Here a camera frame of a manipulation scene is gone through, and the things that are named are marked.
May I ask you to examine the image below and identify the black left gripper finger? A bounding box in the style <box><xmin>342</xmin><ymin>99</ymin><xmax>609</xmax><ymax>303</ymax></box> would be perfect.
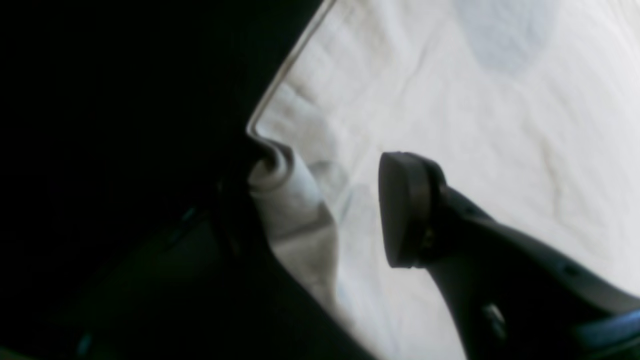
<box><xmin>378</xmin><ymin>152</ymin><xmax>640</xmax><ymax>360</ymax></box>

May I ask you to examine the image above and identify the white T-shirt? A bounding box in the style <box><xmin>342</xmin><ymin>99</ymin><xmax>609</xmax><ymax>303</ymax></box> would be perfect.
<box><xmin>247</xmin><ymin>0</ymin><xmax>640</xmax><ymax>360</ymax></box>

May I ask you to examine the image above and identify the black table cloth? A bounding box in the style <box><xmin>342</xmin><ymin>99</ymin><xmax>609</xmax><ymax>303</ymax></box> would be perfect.
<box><xmin>1</xmin><ymin>0</ymin><xmax>371</xmax><ymax>360</ymax></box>

